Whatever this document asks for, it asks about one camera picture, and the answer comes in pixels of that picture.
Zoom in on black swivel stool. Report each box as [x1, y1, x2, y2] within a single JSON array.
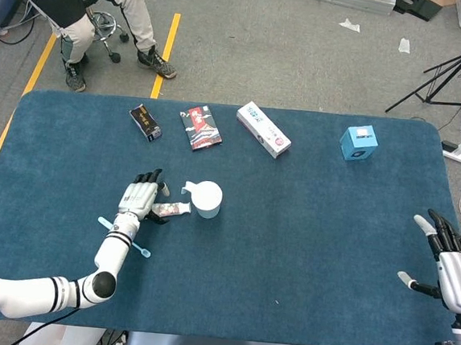
[[80, 4, 133, 65]]

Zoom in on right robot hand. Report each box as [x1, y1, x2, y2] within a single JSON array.
[[394, 206, 461, 314]]

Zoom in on blue table cloth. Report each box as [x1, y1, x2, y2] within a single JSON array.
[[0, 83, 461, 345]]

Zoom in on black foam insert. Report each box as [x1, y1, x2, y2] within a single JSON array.
[[392, 0, 444, 23]]

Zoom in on white robot torso shell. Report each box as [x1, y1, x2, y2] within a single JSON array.
[[17, 320, 109, 345]]

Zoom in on small black box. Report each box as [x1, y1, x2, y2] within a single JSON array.
[[126, 102, 166, 145]]

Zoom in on black red illustrated box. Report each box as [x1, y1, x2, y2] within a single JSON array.
[[176, 102, 228, 155]]

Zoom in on light blue toothbrush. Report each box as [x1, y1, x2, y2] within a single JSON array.
[[94, 216, 155, 260]]

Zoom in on white toothpaste tube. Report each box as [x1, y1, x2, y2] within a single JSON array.
[[151, 198, 193, 220]]

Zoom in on long white box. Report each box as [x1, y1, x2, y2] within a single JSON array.
[[232, 99, 296, 162]]

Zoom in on light blue speaker box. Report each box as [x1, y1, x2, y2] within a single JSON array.
[[337, 122, 381, 165]]

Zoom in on white cup with handle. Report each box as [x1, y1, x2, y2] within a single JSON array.
[[178, 178, 225, 221]]

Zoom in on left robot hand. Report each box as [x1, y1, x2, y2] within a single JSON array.
[[116, 166, 174, 227]]

